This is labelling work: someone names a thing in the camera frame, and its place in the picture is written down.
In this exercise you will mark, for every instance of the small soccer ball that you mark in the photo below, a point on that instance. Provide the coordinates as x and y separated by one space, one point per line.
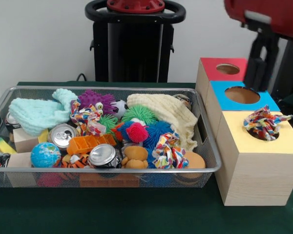
120 107

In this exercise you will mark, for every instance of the pink spiky ball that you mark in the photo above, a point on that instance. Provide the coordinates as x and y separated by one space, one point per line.
136 131

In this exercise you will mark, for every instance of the orange plush toy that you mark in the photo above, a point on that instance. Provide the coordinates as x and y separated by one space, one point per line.
135 156

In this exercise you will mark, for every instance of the purple spiky ball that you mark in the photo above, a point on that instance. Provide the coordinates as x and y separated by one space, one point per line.
97 98

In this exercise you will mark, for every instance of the cream cloth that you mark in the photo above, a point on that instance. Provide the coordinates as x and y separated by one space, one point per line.
171 112

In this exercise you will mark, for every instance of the mint green cloth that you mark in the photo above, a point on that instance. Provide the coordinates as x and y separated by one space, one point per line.
36 114

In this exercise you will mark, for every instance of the silver drink can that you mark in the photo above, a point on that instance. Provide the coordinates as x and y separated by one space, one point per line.
61 136
102 156

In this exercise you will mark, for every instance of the blue globe ball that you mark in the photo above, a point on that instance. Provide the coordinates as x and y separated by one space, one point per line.
45 154

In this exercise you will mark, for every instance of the orange plastic crate toy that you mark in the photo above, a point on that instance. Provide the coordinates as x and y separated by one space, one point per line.
88 143

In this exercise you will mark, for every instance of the blue spiky ball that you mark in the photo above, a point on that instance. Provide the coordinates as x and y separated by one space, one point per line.
158 132

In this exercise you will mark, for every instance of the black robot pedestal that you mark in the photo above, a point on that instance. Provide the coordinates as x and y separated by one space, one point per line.
136 48

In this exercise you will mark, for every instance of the wooden box with three holes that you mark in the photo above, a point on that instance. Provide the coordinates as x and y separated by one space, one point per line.
258 175

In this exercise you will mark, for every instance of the silver mesh bin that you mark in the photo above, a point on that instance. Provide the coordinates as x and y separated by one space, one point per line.
161 181

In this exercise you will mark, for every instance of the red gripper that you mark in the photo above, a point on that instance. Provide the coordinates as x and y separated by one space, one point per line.
283 14

